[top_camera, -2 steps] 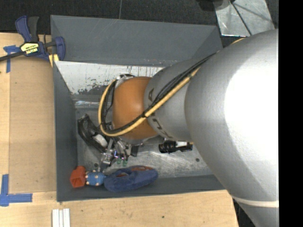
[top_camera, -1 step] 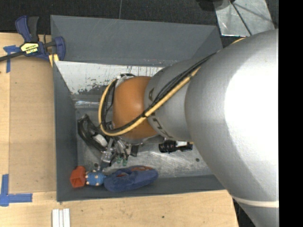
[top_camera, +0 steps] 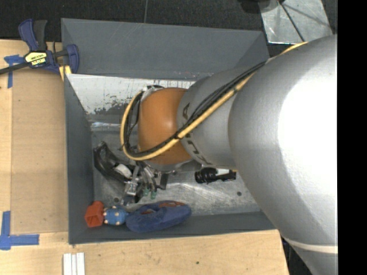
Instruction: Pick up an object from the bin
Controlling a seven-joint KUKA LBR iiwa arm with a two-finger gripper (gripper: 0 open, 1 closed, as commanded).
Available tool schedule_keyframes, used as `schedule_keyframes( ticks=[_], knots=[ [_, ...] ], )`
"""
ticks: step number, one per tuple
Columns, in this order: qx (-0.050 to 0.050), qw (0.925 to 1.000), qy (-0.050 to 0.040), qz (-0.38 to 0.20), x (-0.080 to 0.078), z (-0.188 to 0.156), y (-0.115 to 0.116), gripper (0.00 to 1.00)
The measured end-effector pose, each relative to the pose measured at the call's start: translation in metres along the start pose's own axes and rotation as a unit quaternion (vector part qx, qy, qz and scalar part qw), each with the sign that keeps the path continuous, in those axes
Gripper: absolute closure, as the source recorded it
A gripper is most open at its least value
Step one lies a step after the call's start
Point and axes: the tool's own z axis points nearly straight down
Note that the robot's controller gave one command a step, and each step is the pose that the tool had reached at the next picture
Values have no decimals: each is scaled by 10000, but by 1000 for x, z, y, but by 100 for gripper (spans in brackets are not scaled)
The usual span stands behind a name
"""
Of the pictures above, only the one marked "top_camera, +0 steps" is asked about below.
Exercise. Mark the blue toy with tan dots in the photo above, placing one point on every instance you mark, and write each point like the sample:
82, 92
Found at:
115, 216

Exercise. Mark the pale wood flat board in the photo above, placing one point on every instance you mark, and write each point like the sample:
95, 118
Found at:
38, 142

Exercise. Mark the blue fuzzy slipper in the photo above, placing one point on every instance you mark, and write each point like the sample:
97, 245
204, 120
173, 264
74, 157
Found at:
159, 216

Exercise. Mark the grey metal bin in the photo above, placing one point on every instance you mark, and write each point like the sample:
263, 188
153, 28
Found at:
160, 47

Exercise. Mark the black cylinder on white bracket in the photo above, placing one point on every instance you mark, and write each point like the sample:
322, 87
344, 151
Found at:
207, 175

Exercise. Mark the red-orange cube block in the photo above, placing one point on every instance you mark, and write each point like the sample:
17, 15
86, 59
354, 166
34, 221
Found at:
94, 214

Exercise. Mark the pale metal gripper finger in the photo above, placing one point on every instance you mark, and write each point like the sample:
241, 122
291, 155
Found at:
130, 188

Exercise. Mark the black curved plastic object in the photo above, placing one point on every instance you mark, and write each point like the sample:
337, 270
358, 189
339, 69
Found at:
103, 160

